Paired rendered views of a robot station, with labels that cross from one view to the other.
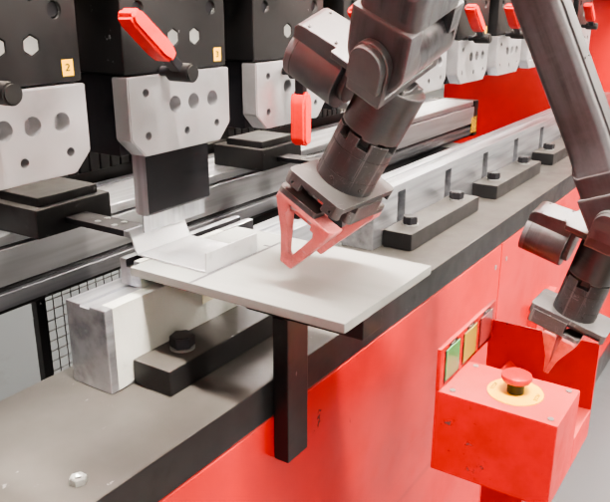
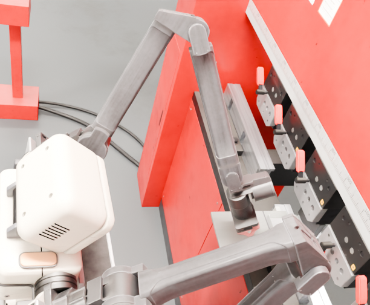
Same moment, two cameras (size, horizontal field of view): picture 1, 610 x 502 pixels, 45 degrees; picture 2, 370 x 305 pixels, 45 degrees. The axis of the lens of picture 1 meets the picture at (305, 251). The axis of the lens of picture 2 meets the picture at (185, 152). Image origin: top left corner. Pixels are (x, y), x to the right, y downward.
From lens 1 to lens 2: 1.52 m
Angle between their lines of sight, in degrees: 99
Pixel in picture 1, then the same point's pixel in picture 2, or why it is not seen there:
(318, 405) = (242, 288)
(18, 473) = not seen: hidden behind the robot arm
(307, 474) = (232, 293)
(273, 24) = (342, 227)
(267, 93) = (325, 238)
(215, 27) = (326, 195)
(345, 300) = (222, 224)
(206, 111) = (309, 207)
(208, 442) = not seen: hidden behind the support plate
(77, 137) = (288, 163)
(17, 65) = (292, 137)
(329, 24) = (260, 175)
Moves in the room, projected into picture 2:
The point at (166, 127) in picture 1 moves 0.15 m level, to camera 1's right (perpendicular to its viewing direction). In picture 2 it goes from (300, 192) to (271, 216)
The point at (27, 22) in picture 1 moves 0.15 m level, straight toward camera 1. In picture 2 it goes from (298, 132) to (254, 111)
